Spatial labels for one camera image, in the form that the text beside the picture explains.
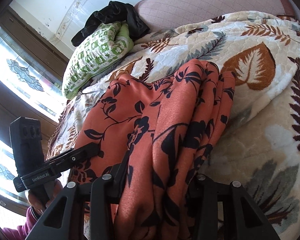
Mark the orange floral garment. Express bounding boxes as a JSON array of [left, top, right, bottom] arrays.
[[70, 60, 235, 239]]

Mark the person's left hand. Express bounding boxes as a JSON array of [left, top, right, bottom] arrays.
[[25, 179, 63, 215]]

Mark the green white patterned pillow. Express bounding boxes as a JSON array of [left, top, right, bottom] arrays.
[[62, 22, 134, 100]]

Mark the leaf pattern fleece blanket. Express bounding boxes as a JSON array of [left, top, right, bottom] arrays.
[[47, 11, 300, 239]]

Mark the black cloth on pillow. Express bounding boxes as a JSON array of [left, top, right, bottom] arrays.
[[71, 1, 150, 47]]

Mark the pink quilted bedspread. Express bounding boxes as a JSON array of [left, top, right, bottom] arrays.
[[135, 0, 295, 31]]

